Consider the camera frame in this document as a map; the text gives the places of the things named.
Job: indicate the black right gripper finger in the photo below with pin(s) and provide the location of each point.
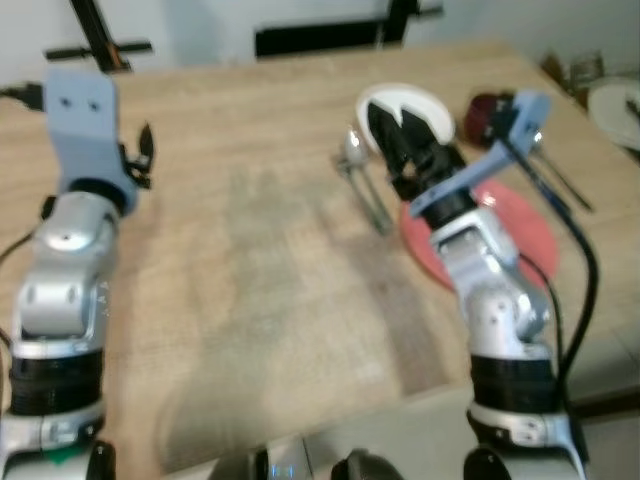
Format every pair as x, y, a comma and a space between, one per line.
383, 130
417, 132

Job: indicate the white round plate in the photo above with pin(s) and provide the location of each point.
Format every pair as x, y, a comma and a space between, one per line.
420, 100

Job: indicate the silver metal spoon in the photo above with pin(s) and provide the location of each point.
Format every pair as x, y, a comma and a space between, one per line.
353, 148

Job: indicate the dark red cup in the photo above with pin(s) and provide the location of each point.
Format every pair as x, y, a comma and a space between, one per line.
483, 115

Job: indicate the silver metal fork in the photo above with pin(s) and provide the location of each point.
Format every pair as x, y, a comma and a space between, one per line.
370, 215

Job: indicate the white chair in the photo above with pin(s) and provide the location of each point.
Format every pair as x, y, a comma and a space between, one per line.
615, 115

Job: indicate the red round plate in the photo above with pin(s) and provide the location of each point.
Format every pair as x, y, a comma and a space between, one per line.
520, 232

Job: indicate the black stand with orange mark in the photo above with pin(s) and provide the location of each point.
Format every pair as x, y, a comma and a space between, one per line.
95, 30

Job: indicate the glass jars cluster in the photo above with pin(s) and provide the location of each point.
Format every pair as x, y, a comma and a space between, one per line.
580, 72

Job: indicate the dark robot waist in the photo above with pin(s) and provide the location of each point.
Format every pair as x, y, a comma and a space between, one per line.
360, 468

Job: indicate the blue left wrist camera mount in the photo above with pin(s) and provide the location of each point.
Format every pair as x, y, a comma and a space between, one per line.
85, 130

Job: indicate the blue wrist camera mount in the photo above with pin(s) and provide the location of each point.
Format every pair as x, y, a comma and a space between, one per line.
85, 130
515, 125

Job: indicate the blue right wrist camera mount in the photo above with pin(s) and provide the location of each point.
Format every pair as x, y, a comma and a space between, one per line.
515, 125

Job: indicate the black metal bar frame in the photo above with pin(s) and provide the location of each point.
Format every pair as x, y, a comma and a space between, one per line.
320, 38

